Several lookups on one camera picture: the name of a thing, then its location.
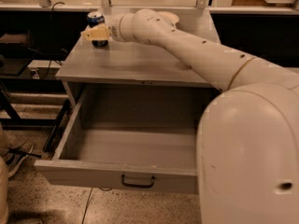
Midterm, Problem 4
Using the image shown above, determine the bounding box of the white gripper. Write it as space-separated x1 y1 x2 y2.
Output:
81 13 135 42

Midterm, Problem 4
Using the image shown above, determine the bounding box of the blue pepsi can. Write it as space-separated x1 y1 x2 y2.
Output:
87 11 108 49

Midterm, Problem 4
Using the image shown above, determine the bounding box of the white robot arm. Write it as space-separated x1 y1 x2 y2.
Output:
82 9 299 224

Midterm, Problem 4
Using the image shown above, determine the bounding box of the grey open top drawer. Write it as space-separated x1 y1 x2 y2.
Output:
36 91 201 194

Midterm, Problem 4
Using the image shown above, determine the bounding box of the grey cabinet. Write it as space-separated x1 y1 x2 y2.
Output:
55 7 222 119

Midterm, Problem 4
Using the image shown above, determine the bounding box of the white bowl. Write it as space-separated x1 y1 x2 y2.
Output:
157 11 179 26

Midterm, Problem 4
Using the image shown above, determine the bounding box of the grey sneaker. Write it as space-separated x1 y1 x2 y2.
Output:
6 140 35 177

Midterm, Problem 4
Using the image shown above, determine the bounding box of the black metal frame leg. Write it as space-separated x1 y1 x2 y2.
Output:
43 100 70 152

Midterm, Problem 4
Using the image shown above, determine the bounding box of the black drawer handle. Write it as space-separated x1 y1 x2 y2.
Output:
121 175 155 189

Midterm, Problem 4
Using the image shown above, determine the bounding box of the black floor cable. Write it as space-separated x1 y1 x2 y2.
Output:
81 187 114 224

